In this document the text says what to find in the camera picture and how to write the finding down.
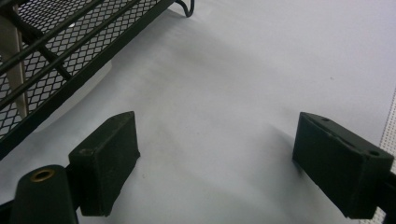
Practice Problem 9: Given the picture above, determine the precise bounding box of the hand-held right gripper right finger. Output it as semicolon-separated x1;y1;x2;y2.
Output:
291;111;395;220

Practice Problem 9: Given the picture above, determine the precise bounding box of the white perforated board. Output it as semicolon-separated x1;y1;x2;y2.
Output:
358;90;396;224

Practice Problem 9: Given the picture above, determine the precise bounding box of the beige wooden leg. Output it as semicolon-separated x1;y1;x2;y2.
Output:
0;6;30;119

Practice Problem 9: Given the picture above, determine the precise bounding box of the black cable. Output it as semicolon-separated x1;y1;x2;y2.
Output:
175;0;195;19

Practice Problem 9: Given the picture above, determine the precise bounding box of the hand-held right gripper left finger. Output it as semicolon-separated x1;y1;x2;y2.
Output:
67;110;141;217

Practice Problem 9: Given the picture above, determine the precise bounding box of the black metal mesh rack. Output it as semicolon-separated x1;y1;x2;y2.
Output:
0;0;176;161

